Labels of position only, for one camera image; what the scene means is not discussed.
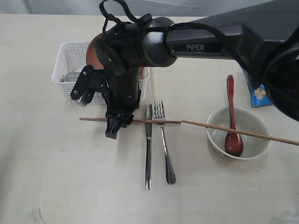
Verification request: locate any silver metal fork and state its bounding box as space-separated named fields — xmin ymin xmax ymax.
xmin=154 ymin=99 xmax=176 ymax=184

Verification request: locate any silver table knife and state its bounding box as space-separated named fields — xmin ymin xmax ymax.
xmin=145 ymin=104 xmax=153 ymax=190

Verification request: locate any blue chip bag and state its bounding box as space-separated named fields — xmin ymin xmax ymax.
xmin=243 ymin=71 xmax=273 ymax=107

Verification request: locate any white plastic perforated basket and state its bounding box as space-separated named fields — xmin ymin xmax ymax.
xmin=51 ymin=41 xmax=150 ymax=105

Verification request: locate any wooden chopstick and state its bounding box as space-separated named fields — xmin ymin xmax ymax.
xmin=181 ymin=120 xmax=299 ymax=146
xmin=79 ymin=117 xmax=181 ymax=124

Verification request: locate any white ceramic bowl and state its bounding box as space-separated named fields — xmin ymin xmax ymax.
xmin=206 ymin=107 xmax=270 ymax=161

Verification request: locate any brown wooden spoon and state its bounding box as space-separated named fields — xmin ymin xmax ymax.
xmin=224 ymin=74 xmax=244 ymax=157

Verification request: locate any shiny metal cup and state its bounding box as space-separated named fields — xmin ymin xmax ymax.
xmin=60 ymin=71 xmax=80 ymax=83

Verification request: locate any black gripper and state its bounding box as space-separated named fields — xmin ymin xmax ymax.
xmin=93 ymin=20 xmax=146 ymax=139

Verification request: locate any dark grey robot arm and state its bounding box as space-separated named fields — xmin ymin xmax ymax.
xmin=93 ymin=0 xmax=299 ymax=139

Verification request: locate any brown round plate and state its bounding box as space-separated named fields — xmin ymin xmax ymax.
xmin=86 ymin=33 xmax=144 ymax=78

